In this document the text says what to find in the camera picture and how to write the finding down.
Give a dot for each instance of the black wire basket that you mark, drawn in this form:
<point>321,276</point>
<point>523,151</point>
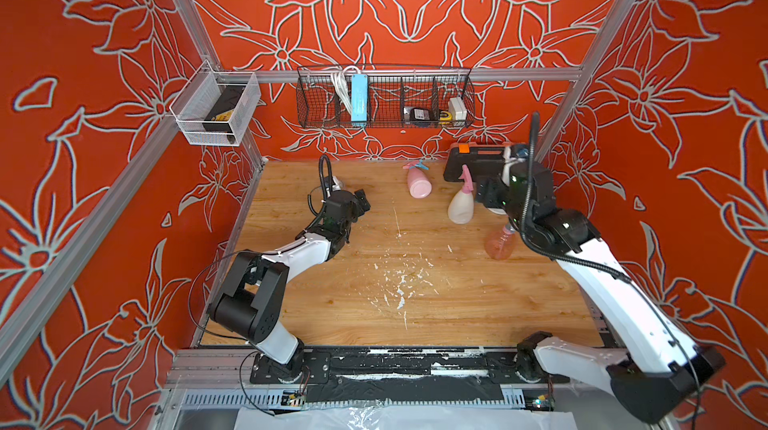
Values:
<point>323,94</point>

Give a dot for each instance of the black yellow tape measure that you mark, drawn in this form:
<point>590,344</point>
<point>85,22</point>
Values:
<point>445,118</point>

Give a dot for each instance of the light blue box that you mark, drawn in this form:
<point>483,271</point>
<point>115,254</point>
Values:
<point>359,100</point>

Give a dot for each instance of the black orange tool case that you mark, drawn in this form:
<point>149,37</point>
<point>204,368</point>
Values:
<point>482,161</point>

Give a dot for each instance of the clear plastic wall bin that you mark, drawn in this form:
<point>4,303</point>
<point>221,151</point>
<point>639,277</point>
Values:
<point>215,108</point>

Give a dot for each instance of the white spray bottle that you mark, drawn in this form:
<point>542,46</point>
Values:
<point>461,208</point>

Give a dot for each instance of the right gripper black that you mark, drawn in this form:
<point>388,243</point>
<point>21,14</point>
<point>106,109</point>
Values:
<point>491,186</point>

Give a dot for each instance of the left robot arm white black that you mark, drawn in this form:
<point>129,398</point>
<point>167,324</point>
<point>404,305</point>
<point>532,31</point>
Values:
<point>249,300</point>

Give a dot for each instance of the transparent pink spray bottle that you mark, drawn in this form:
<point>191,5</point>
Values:
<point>499,244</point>

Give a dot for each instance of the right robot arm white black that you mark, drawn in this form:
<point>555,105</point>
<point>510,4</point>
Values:
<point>657,365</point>

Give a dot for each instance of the pink blue spray nozzle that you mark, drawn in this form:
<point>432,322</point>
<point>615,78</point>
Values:
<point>415,165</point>

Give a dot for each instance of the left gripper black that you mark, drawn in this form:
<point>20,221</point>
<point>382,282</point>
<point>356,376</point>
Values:
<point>358,210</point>

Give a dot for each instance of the opaque pink spray bottle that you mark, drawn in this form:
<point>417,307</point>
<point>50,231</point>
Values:
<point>419,186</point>

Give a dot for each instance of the black round device with label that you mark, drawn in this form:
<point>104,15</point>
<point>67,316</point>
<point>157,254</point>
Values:
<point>419,117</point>

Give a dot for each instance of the white small box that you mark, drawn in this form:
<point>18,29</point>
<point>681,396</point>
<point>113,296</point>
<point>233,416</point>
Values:
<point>458,112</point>

